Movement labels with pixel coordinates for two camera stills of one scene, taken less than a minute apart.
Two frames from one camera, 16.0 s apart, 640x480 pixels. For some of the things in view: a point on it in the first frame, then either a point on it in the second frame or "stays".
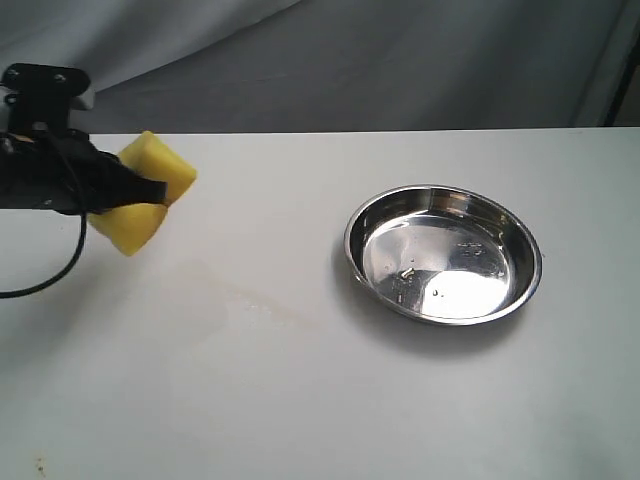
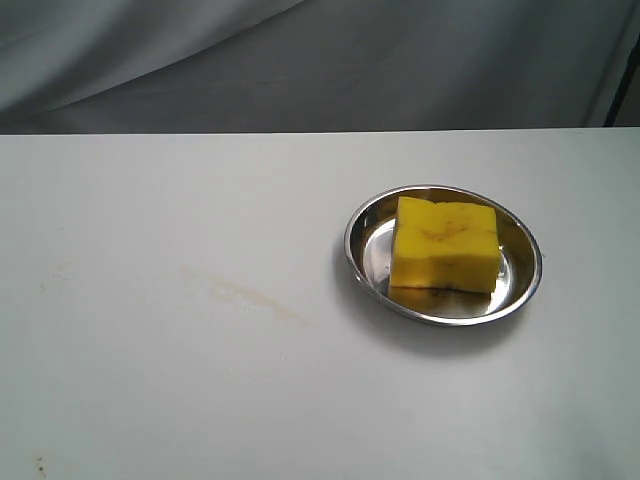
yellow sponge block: x=131 y=227 -> x=445 y=245
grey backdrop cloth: x=210 y=66 stays
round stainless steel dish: x=443 y=254 stays
